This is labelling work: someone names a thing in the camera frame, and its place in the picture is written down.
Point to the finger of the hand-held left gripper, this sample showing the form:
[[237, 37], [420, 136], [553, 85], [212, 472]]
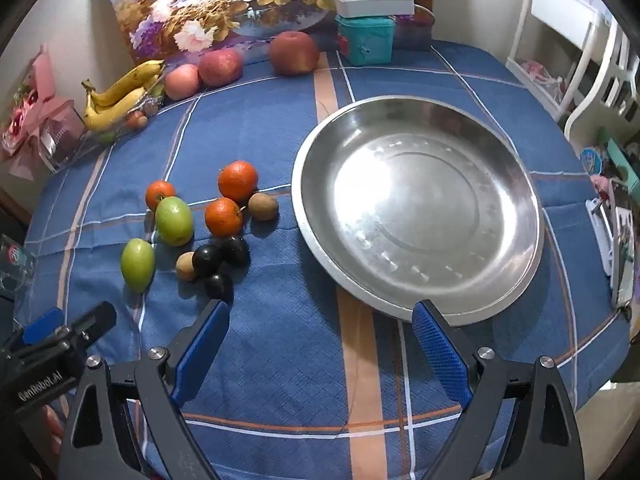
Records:
[[95, 320], [45, 322]]

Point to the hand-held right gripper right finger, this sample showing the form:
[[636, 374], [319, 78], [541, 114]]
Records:
[[442, 355]]

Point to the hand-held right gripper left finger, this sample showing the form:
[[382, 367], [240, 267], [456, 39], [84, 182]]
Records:
[[200, 350]]

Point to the small green jujube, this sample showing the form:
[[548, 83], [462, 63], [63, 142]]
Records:
[[137, 265]]

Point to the tan brown kiwi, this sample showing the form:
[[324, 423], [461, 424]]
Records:
[[186, 266]]

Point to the large green jujube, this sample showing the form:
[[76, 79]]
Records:
[[174, 220]]

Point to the round stainless steel plate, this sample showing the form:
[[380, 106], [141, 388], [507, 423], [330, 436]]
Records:
[[415, 210]]

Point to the dark plum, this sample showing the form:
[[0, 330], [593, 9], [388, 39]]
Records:
[[206, 259], [235, 251], [219, 287]]

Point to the blue plaid tablecloth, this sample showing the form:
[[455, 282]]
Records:
[[280, 360]]

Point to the olive brown kiwi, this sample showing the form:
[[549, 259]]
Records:
[[263, 206]]

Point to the pink flower bouquet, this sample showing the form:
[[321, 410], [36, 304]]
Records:
[[35, 105]]

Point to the clear plastic fruit tray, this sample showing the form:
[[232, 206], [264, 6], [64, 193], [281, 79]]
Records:
[[150, 105]]

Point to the yellow banana bunch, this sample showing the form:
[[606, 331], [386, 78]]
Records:
[[117, 97]]

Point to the pile of assorted clutter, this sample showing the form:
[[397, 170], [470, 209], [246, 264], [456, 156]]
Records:
[[617, 210]]

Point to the pink apple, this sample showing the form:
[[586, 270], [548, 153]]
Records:
[[181, 81]]

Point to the pink plastic bag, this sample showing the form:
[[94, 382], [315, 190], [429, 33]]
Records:
[[537, 77]]

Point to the large red apple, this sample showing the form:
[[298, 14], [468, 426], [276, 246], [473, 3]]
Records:
[[294, 53]]

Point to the teal plastic box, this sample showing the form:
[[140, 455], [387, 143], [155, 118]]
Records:
[[367, 40]]

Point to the white chair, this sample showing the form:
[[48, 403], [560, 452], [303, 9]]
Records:
[[560, 10], [615, 75]]

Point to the flower painting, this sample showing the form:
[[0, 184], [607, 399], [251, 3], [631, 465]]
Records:
[[210, 5]]

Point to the white box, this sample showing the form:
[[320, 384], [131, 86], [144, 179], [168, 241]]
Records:
[[375, 5]]

